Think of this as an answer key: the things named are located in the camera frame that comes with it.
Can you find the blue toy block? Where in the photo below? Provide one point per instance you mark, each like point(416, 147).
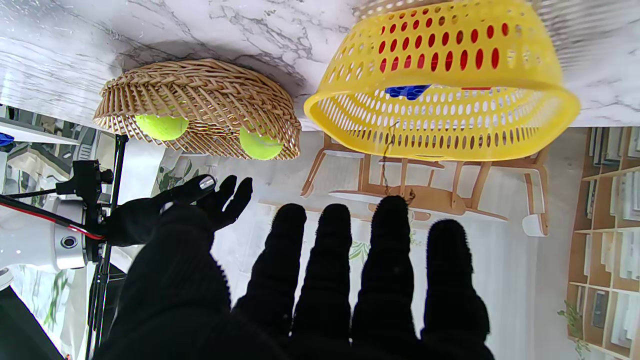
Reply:
point(407, 91)

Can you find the oval wicker basket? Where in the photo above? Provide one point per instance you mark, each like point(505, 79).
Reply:
point(200, 95)

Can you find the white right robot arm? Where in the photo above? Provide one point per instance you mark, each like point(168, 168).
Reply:
point(35, 240)

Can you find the red toy block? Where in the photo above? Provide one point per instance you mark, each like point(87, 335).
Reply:
point(440, 50)
point(475, 88)

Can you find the black tripod stand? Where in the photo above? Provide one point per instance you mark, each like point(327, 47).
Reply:
point(102, 280)

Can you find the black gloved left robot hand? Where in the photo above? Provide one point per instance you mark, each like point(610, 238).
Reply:
point(325, 300)

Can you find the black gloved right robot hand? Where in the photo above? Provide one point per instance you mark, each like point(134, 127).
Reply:
point(140, 217)

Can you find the yellow-green tennis ball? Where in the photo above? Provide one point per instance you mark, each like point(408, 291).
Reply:
point(260, 144)
point(161, 127)

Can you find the printed room backdrop curtain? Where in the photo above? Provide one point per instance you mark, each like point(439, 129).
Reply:
point(525, 260)

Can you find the yellow plastic basket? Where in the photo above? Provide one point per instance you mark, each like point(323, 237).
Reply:
point(445, 100)

